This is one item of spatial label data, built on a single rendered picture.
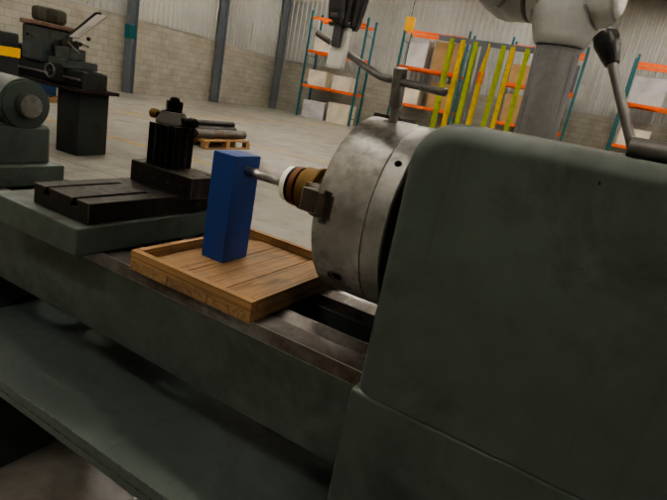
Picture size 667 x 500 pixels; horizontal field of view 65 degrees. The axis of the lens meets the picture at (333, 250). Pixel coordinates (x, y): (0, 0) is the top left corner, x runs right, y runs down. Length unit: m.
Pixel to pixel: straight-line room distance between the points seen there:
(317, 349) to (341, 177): 0.28
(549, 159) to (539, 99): 0.72
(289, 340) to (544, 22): 0.91
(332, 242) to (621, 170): 0.41
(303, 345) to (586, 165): 0.50
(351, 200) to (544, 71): 0.70
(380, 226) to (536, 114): 0.68
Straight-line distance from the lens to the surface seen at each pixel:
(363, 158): 0.80
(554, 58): 1.35
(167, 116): 1.31
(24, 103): 1.63
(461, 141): 0.65
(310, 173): 0.97
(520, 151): 0.63
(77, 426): 1.21
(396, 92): 0.87
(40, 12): 7.42
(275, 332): 0.89
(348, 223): 0.78
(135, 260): 1.07
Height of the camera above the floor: 1.26
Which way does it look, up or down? 16 degrees down
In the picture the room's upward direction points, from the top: 11 degrees clockwise
